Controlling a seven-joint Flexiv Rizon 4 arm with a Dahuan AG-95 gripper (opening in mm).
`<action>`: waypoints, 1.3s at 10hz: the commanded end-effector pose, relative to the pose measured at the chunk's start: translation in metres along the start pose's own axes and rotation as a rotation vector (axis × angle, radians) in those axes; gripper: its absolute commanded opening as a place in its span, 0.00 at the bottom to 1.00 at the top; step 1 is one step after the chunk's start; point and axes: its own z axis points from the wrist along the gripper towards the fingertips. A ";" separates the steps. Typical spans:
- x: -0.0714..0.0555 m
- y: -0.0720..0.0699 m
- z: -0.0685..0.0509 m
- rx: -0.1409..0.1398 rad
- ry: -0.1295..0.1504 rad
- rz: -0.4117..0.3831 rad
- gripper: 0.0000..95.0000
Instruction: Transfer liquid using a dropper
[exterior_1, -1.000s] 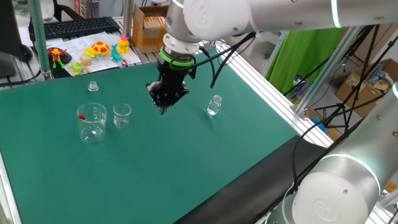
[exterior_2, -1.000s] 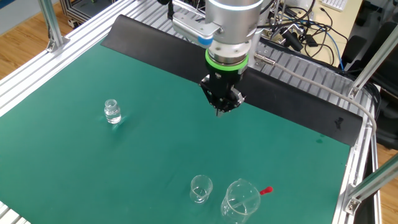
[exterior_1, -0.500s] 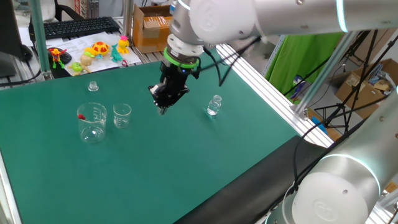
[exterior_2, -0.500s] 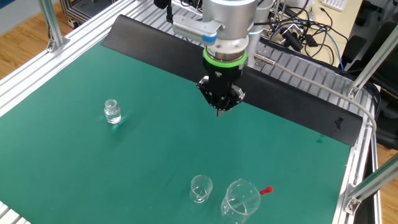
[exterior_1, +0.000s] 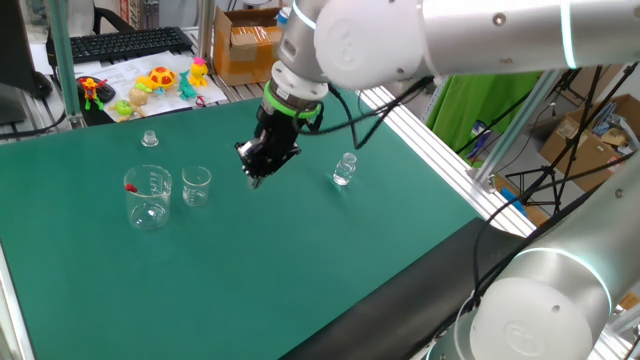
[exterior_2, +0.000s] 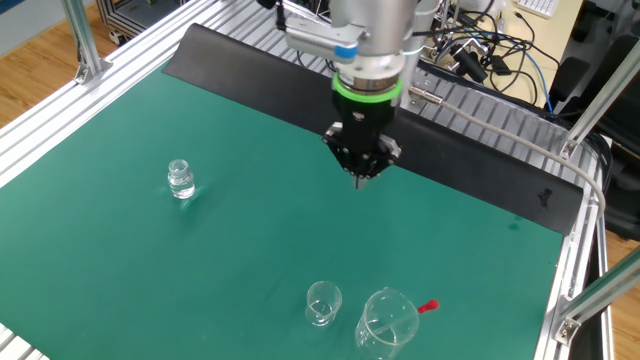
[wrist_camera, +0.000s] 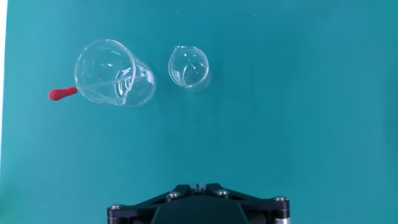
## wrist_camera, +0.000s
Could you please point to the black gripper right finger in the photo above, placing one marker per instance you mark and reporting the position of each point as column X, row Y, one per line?
column 267, row 211

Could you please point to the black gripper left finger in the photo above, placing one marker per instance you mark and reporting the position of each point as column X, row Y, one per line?
column 130, row 213

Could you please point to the glass dropper with red bulb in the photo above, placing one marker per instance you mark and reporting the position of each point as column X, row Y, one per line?
column 62, row 94

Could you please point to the green table mat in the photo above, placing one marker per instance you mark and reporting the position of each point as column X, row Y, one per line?
column 248, row 124

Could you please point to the large glass beaker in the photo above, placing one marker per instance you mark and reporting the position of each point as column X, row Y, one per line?
column 93, row 62

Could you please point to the small glass beaker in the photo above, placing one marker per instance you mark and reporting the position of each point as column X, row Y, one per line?
column 188, row 67

